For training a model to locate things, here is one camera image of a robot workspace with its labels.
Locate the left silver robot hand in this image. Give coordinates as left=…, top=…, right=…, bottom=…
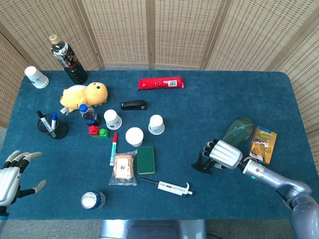
left=0, top=150, right=47, bottom=207

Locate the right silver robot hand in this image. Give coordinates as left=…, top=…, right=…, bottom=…
left=203, top=138, right=244, bottom=171

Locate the green glass flask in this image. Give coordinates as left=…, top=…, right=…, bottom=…
left=191, top=117, right=254, bottom=175

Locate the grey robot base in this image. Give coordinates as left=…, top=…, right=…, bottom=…
left=99, top=219, right=207, bottom=239

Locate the small Pepsi bottle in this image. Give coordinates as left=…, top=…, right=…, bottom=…
left=79, top=104, right=101, bottom=126

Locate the dark tea bottle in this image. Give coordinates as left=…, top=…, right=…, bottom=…
left=49, top=34, right=88, bottom=85

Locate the orange snack box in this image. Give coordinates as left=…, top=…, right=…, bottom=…
left=248, top=126, right=278, bottom=165

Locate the blue table cloth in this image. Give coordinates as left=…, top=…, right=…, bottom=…
left=0, top=69, right=319, bottom=221

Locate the white lab pipette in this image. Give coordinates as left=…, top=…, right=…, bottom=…
left=138, top=177, right=195, bottom=199

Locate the black-capped marker pen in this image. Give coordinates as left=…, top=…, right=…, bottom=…
left=36, top=110, right=57, bottom=138

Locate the black mesh pen holder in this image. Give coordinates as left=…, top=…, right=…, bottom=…
left=37, top=114, right=69, bottom=140

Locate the blue-capped marker pen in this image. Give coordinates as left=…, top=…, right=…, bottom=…
left=51, top=112, right=59, bottom=132

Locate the white floral paper cup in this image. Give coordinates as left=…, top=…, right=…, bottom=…
left=125, top=127, right=144, bottom=147
left=148, top=114, right=165, bottom=135
left=103, top=109, right=123, bottom=130

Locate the green and yellow sponge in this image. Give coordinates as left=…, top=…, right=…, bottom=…
left=137, top=146, right=156, bottom=175

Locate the blue and white can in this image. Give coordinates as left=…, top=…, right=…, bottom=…
left=80, top=190, right=106, bottom=210

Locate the red snack package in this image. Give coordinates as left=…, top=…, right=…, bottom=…
left=137, top=76, right=185, bottom=91

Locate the green toy block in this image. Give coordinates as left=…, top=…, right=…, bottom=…
left=94, top=127, right=110, bottom=139

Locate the white paper cup far left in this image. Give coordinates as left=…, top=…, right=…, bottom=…
left=24, top=66, right=49, bottom=89

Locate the black stapler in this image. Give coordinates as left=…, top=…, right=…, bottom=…
left=120, top=100, right=148, bottom=111

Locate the red-capped marker pen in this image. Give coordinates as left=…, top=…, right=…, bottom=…
left=109, top=132, right=118, bottom=167

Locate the yellow plush toy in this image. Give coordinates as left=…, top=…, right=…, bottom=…
left=59, top=82, right=109, bottom=113

